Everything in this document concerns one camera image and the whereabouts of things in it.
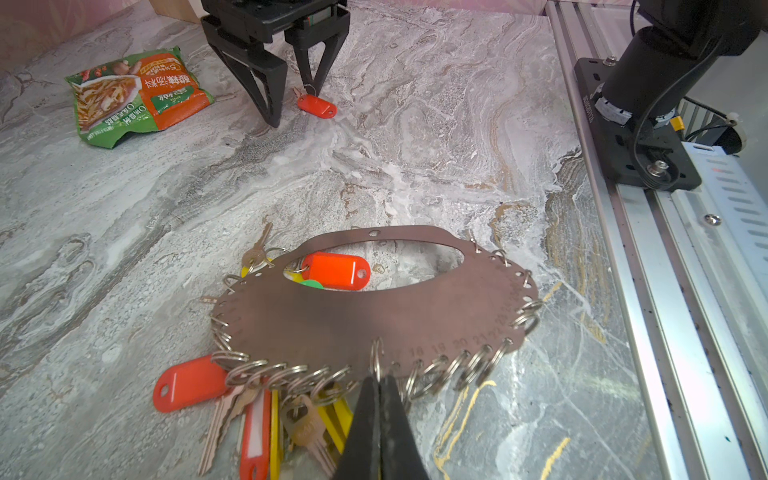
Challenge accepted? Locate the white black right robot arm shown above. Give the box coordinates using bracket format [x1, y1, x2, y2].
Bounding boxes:
[201, 1, 767, 127]

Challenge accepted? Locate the green key tag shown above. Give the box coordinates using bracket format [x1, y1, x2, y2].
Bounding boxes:
[300, 279, 324, 289]

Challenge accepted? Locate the aluminium front rail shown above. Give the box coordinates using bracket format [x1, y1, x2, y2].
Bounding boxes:
[545, 1, 767, 479]

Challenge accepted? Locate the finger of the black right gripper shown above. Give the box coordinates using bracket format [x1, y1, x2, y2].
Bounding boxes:
[201, 15, 287, 128]
[284, 5, 352, 96]

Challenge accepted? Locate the red key tag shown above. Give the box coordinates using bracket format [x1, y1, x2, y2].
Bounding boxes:
[152, 355, 228, 413]
[300, 252, 371, 291]
[293, 87, 338, 119]

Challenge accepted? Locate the yellow key tag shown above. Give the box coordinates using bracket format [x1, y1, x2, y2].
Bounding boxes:
[278, 395, 353, 479]

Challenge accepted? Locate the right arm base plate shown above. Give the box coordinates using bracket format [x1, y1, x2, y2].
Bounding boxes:
[574, 58, 702, 191]

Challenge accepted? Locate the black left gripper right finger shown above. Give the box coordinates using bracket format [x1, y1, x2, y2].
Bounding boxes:
[380, 375, 429, 480]

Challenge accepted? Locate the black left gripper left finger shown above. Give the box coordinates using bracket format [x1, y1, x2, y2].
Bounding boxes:
[332, 376, 381, 480]

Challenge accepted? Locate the wooden two-tier shelf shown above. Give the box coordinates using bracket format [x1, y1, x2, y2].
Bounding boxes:
[150, 0, 207, 24]

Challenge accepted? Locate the green orange noodle packet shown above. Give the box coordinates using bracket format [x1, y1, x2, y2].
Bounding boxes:
[65, 46, 214, 149]

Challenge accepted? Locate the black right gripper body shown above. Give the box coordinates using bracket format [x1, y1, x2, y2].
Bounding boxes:
[201, 0, 348, 43]

